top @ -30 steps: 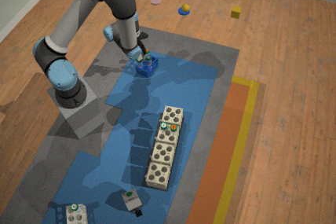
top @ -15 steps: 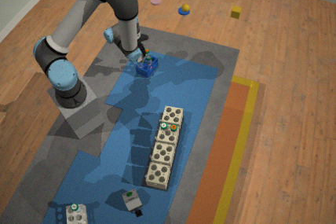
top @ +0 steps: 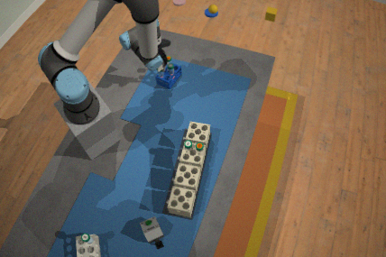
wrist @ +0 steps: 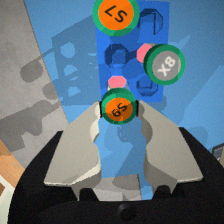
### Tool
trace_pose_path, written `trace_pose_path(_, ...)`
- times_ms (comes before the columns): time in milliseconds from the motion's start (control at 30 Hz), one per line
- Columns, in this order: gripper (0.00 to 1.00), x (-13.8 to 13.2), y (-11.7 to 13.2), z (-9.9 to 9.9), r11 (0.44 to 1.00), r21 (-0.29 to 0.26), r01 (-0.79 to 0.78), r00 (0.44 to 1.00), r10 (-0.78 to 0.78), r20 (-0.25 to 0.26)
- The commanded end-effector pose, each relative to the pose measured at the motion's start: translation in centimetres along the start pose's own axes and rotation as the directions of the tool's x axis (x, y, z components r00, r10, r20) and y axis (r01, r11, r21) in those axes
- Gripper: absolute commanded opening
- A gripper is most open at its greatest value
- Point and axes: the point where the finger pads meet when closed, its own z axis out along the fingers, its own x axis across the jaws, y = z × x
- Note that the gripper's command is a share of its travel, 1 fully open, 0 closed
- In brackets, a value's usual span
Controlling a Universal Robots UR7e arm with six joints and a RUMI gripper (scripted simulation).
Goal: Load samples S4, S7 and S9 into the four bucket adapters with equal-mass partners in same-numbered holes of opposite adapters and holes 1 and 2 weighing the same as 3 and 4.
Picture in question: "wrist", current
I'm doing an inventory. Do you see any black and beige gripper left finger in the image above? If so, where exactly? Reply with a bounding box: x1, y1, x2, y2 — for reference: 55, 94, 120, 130
7, 101, 102, 224

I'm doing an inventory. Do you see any blue bench mat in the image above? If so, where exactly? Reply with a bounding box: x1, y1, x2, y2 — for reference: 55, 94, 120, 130
25, 0, 224, 200

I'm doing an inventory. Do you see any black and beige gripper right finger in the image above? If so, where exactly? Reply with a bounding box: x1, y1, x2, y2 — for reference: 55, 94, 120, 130
136, 99, 224, 216

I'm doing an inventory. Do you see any blue tube rack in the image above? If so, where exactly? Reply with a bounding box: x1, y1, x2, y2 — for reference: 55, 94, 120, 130
95, 0, 170, 102

